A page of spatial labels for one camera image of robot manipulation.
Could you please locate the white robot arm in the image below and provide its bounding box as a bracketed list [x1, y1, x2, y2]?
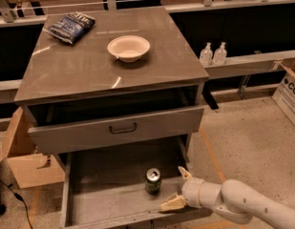
[159, 166, 295, 229]

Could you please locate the white bowl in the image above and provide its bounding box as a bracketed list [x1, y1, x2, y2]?
[107, 35, 150, 63]

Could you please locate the green soda can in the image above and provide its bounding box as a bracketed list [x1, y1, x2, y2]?
[145, 168, 161, 195]

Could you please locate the left clear sanitizer bottle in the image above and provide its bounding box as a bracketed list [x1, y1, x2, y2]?
[200, 42, 213, 66]

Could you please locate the right clear sanitizer bottle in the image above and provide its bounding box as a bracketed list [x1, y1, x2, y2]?
[213, 42, 227, 65]

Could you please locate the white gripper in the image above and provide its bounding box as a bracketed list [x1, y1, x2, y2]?
[159, 166, 204, 212]

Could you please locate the grey top drawer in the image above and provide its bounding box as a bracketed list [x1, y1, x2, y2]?
[29, 88, 203, 154]

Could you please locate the white printed cardboard box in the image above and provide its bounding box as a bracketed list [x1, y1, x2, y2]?
[272, 60, 295, 126]

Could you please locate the clear sanitizer bottle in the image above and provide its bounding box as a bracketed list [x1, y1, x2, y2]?
[213, 42, 227, 65]
[200, 42, 213, 66]

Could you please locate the grey drawer cabinet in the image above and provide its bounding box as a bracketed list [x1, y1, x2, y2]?
[13, 6, 210, 164]

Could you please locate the black cable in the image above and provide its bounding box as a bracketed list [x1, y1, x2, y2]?
[0, 178, 34, 229]

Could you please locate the blue chip bag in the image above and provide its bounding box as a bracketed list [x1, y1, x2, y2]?
[44, 11, 95, 45]

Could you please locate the brown cardboard box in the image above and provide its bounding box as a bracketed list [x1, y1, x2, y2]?
[0, 108, 65, 188]

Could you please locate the grey open middle drawer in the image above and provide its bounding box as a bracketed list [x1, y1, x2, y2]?
[60, 136, 212, 229]

